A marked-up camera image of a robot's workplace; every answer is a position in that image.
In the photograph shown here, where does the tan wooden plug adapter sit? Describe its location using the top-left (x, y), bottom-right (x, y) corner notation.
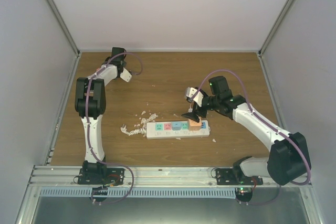
top-left (187, 119), bottom-right (202, 131)

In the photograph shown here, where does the blue plug adapter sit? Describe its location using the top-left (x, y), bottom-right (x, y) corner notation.
top-left (172, 121), bottom-right (182, 131)

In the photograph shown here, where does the white power strip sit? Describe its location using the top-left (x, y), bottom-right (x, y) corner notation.
top-left (146, 120), bottom-right (211, 140)

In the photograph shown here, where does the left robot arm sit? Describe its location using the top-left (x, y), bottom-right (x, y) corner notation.
top-left (75, 47), bottom-right (126, 184)

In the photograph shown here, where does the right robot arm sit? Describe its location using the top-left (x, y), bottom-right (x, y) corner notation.
top-left (183, 76), bottom-right (311, 186)

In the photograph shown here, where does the white power strip cord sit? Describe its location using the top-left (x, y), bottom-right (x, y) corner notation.
top-left (120, 123), bottom-right (147, 137)

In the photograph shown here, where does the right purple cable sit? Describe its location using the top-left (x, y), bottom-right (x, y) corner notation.
top-left (190, 70), bottom-right (312, 185)

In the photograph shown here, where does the purple cable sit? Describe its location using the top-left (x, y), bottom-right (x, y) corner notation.
top-left (190, 70), bottom-right (312, 185)
top-left (85, 52), bottom-right (144, 205)

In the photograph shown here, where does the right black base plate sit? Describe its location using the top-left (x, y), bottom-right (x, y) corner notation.
top-left (214, 167), bottom-right (264, 186)

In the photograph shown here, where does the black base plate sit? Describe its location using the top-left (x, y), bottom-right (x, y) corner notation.
top-left (214, 167), bottom-right (264, 186)
top-left (73, 168), bottom-right (125, 187)

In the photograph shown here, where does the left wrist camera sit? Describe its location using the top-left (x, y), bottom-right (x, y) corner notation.
top-left (120, 68), bottom-right (132, 83)

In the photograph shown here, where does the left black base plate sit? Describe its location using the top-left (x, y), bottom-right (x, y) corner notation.
top-left (73, 168), bottom-right (125, 187)

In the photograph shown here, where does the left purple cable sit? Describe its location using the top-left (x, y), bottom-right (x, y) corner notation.
top-left (85, 52), bottom-right (144, 205)

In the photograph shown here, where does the slotted cable duct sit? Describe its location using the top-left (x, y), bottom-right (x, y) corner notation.
top-left (40, 187), bottom-right (236, 199)

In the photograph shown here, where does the aluminium front rail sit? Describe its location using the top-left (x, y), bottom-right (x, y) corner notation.
top-left (28, 165), bottom-right (313, 189)

